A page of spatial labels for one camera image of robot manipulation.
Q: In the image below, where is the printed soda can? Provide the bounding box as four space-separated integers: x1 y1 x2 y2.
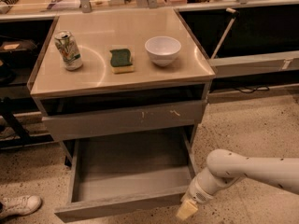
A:
54 31 83 71

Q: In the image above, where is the green yellow sponge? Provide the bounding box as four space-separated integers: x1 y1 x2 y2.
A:
110 49 135 74

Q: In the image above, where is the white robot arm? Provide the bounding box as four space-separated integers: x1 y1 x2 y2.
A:
176 149 299 220

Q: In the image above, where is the white sneaker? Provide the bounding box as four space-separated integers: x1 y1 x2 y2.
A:
0 195 42 219

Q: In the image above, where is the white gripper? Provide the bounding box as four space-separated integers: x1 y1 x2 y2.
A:
176 176 214 220

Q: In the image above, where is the grey drawer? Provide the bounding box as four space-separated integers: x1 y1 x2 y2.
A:
55 128 196 223
43 100 207 141

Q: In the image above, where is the black cable on floor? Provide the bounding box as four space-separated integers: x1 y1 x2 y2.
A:
234 85 271 94

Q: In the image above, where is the grey top drawer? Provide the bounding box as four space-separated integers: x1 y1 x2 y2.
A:
43 100 207 141

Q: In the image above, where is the grey low shelf beam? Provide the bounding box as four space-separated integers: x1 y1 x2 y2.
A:
208 50 299 78

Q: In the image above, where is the white bowl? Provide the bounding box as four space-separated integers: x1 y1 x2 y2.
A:
145 36 181 67

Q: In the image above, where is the grey drawer cabinet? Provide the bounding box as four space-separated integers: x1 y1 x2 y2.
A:
28 7 215 159

